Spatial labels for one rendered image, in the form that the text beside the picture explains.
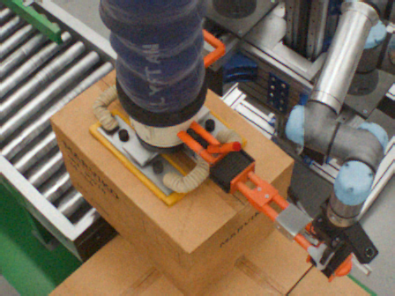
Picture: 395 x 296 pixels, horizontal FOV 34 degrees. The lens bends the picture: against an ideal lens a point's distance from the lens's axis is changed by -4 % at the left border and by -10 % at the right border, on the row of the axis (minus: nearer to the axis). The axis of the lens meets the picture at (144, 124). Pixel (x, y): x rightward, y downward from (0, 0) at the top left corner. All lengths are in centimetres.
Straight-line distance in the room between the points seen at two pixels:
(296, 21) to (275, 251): 78
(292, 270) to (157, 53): 108
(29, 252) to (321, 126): 189
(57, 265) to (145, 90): 151
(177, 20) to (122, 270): 112
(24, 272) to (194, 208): 134
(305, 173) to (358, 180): 157
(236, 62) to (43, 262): 127
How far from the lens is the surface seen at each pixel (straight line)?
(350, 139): 134
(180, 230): 173
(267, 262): 227
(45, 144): 257
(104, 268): 229
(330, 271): 157
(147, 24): 136
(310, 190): 279
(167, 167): 180
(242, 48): 227
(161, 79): 151
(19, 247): 300
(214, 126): 185
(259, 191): 163
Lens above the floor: 264
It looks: 55 degrees down
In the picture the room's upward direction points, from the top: 9 degrees counter-clockwise
